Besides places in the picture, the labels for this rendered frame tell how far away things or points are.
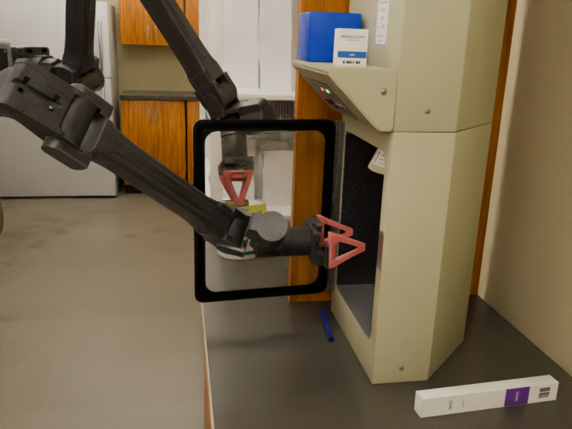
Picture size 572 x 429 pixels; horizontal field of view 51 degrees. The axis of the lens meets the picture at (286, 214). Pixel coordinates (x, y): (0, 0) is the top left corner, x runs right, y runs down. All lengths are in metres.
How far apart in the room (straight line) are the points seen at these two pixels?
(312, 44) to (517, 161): 0.60
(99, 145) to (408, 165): 0.50
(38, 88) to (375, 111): 0.51
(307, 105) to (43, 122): 0.63
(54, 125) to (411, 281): 0.64
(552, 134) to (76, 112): 0.95
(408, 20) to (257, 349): 0.69
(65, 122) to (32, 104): 0.05
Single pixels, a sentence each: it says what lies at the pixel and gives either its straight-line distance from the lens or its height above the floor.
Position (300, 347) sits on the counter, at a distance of 1.27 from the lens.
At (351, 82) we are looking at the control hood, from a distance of 0.97.
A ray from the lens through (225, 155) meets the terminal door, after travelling 1.24.
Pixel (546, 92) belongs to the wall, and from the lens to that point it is 1.42.
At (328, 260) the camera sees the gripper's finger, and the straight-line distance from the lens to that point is 1.11.
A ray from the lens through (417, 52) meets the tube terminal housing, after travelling 1.00.
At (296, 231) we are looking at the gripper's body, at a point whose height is 1.20.
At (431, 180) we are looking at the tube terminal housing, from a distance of 1.05.
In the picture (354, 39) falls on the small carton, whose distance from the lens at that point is 1.03.
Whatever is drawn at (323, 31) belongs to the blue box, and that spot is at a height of 1.57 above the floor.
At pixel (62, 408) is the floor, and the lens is 2.85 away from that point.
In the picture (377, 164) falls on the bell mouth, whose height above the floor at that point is 1.33.
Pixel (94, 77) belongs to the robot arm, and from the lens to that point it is 1.54.
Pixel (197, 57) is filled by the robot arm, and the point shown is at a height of 1.51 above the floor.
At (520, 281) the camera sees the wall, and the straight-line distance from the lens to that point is 1.50.
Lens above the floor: 1.55
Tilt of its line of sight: 16 degrees down
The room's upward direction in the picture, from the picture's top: 2 degrees clockwise
